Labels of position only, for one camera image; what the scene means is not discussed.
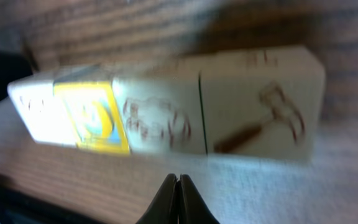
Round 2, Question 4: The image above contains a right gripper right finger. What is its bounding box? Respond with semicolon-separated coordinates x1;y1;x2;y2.
177;174;219;224

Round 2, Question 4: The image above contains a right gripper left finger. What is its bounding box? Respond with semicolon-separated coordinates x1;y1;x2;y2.
136;174;178;224

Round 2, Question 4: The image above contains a red edged frog block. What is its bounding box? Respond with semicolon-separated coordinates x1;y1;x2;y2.
7;73;76;147

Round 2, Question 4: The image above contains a yellow G letter block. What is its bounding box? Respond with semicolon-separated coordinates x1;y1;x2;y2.
53;65;131;155

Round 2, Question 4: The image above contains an animal picture wooden block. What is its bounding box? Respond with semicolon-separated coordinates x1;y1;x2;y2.
107;59;206;154

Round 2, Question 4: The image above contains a hammer picture wooden block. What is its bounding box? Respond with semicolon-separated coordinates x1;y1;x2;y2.
199;46;326;161

